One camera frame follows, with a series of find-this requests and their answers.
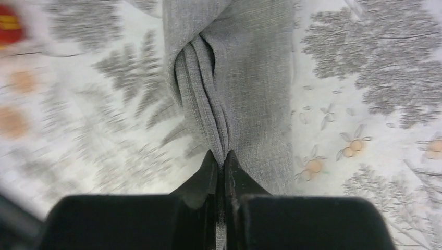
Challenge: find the red owl toy block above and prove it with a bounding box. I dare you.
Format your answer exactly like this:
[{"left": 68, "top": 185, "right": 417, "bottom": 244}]
[{"left": 1, "top": 2, "right": 26, "bottom": 49}]

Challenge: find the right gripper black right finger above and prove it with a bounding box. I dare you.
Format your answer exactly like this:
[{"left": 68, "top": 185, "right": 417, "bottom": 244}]
[{"left": 224, "top": 151, "right": 395, "bottom": 249}]

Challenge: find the floral patterned tablecloth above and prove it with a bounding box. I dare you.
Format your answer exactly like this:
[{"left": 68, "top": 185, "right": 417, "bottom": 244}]
[{"left": 1, "top": 1, "right": 441, "bottom": 249}]

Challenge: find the grey cloth napkin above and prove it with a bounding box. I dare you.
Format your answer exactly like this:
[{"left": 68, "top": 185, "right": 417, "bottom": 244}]
[{"left": 126, "top": 0, "right": 296, "bottom": 197}]

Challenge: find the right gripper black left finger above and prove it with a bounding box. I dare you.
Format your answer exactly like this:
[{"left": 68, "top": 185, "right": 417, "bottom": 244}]
[{"left": 38, "top": 151, "right": 218, "bottom": 249}]

